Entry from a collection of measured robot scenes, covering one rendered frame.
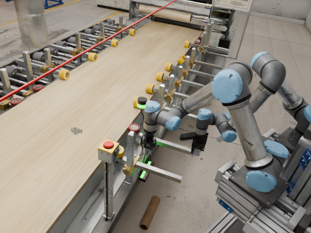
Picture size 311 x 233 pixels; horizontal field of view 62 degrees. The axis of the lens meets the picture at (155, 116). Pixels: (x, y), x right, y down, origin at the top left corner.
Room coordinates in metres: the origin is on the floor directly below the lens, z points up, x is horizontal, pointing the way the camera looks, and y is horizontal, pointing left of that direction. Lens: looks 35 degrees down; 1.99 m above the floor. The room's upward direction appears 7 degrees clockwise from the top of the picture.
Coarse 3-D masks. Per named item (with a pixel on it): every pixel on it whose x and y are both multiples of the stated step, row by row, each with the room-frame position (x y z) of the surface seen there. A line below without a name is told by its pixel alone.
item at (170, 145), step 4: (136, 136) 1.37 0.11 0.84; (140, 136) 1.37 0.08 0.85; (156, 140) 1.34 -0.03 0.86; (160, 140) 1.35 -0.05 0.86; (160, 144) 1.33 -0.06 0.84; (164, 144) 1.32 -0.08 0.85; (168, 144) 1.31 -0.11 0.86; (172, 144) 1.32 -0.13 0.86; (176, 144) 1.32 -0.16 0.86; (172, 148) 1.30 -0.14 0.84; (176, 148) 1.30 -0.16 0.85; (180, 148) 1.29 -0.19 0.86; (184, 148) 1.29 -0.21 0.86; (188, 148) 1.30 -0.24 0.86; (184, 152) 1.28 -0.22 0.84; (188, 152) 1.27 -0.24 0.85
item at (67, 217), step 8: (192, 48) 3.60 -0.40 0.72; (176, 72) 2.85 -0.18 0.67; (168, 80) 2.55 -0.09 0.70; (136, 120) 1.69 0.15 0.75; (120, 144) 1.42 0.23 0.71; (96, 176) 1.10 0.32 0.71; (88, 184) 1.01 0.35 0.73; (96, 184) 1.09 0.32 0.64; (80, 192) 0.93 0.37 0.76; (88, 192) 1.01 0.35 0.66; (80, 200) 0.92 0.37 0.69; (72, 208) 0.85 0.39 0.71; (80, 208) 0.92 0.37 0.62; (64, 216) 0.79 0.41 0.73; (72, 216) 0.84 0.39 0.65; (56, 224) 0.73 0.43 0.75; (64, 224) 0.78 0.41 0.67; (56, 232) 0.72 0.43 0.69
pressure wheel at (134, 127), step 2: (130, 124) 1.42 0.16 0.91; (132, 124) 1.42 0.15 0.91; (134, 124) 1.42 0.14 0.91; (136, 124) 1.42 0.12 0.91; (130, 126) 1.40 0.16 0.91; (132, 126) 1.40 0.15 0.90; (134, 126) 1.40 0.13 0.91; (136, 126) 1.41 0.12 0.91; (138, 126) 1.41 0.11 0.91; (128, 128) 1.39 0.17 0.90; (130, 128) 1.38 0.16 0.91; (132, 128) 1.38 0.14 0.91; (134, 128) 1.39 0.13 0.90; (136, 128) 1.39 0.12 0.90; (138, 128) 1.39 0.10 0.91; (128, 130) 1.38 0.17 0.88; (130, 130) 1.36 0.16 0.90; (132, 130) 1.36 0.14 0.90; (134, 130) 1.36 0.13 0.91; (136, 130) 1.36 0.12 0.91; (138, 130) 1.37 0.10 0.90; (136, 132) 1.36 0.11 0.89; (138, 132) 1.37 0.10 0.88
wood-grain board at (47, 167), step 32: (160, 32) 3.55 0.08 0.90; (192, 32) 3.73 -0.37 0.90; (96, 64) 2.31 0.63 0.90; (128, 64) 2.40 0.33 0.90; (160, 64) 2.50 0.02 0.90; (32, 96) 1.62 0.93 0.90; (64, 96) 1.68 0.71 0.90; (96, 96) 1.73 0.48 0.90; (128, 96) 1.79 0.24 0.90; (0, 128) 1.22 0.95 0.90; (32, 128) 1.26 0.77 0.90; (64, 128) 1.30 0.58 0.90; (96, 128) 1.34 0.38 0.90; (0, 160) 0.96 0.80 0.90; (32, 160) 0.99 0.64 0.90; (64, 160) 1.02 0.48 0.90; (96, 160) 1.05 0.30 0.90; (0, 192) 0.76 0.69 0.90; (32, 192) 0.79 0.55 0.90; (64, 192) 0.81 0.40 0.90; (0, 224) 0.61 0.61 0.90; (32, 224) 0.63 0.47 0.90
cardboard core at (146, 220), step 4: (152, 196) 1.51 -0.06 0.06; (156, 196) 1.50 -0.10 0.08; (152, 200) 1.45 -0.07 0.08; (156, 200) 1.46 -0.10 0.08; (152, 204) 1.41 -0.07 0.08; (156, 204) 1.42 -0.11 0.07; (148, 208) 1.37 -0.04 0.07; (152, 208) 1.37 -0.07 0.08; (156, 208) 1.40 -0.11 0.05; (148, 212) 1.33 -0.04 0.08; (152, 212) 1.34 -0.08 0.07; (144, 216) 1.29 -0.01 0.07; (148, 216) 1.29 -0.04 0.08; (152, 216) 1.31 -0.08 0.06; (144, 220) 1.25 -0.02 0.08; (148, 220) 1.26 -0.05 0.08; (140, 224) 1.22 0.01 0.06; (144, 224) 1.21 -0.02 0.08; (148, 224) 1.23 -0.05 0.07; (144, 228) 1.22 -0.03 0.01; (148, 228) 1.20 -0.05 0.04
